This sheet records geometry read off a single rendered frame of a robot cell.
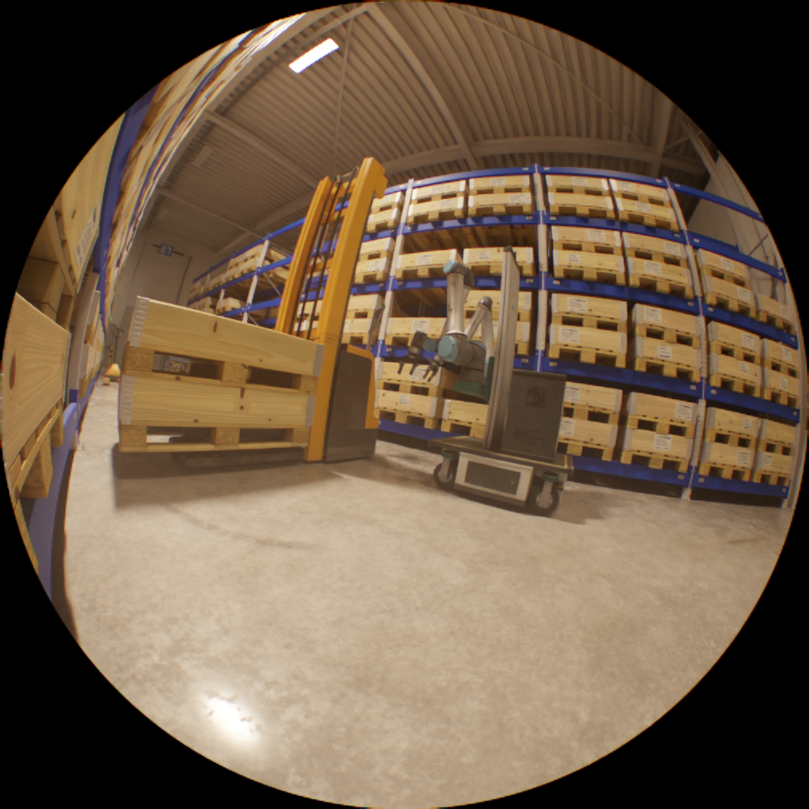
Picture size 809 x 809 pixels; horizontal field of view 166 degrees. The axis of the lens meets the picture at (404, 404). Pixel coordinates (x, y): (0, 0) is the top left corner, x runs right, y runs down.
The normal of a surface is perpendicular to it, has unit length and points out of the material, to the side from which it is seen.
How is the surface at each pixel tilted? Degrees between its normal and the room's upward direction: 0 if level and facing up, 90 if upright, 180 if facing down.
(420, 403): 90
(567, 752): 0
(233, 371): 90
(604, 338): 90
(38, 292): 90
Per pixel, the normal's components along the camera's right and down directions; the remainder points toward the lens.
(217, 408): 0.85, 0.14
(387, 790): 0.15, -0.99
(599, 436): -0.48, -0.05
